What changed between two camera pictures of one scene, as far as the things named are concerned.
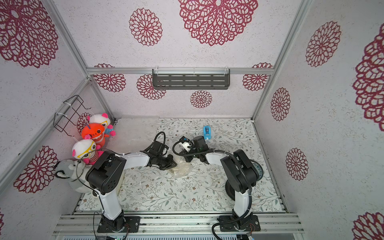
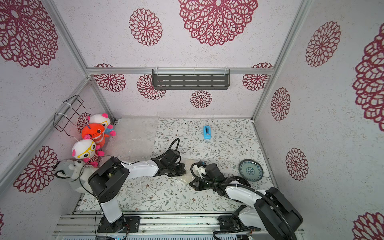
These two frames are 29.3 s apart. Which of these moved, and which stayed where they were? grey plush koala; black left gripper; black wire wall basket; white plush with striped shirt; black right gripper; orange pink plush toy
Moved: black left gripper; black right gripper
Stayed: orange pink plush toy; grey plush koala; black wire wall basket; white plush with striped shirt
